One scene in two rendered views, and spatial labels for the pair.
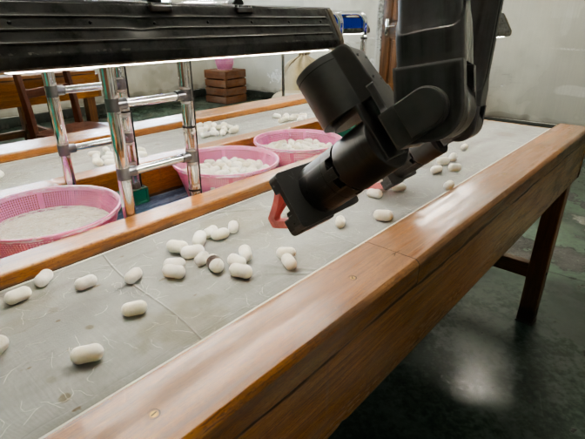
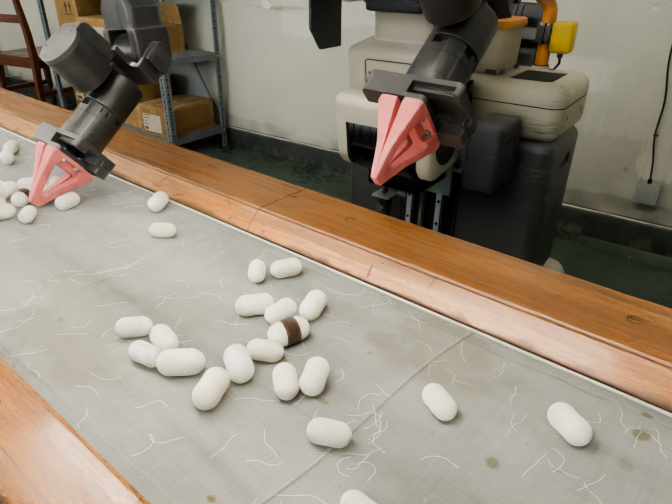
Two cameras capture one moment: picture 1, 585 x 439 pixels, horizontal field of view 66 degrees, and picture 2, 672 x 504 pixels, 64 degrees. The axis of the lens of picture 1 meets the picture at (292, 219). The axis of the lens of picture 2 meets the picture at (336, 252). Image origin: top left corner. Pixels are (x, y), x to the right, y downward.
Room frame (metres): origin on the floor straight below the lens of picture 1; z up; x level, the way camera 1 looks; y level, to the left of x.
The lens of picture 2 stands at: (0.58, 0.50, 1.04)
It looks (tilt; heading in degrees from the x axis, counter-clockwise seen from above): 28 degrees down; 268
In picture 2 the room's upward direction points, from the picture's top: 1 degrees clockwise
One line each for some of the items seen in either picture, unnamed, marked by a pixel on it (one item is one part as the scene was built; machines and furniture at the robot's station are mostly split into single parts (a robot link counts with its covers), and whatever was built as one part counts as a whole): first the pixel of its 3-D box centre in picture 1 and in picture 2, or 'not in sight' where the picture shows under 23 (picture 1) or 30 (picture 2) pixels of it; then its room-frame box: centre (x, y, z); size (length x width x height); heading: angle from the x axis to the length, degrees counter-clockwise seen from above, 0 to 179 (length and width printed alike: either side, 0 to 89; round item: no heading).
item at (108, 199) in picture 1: (50, 232); not in sight; (0.77, 0.46, 0.72); 0.27 x 0.27 x 0.10
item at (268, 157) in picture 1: (227, 176); not in sight; (1.10, 0.17, 0.72); 0.27 x 0.27 x 0.10
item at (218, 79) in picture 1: (225, 78); not in sight; (6.74, 0.96, 0.32); 0.42 x 0.42 x 0.64; 53
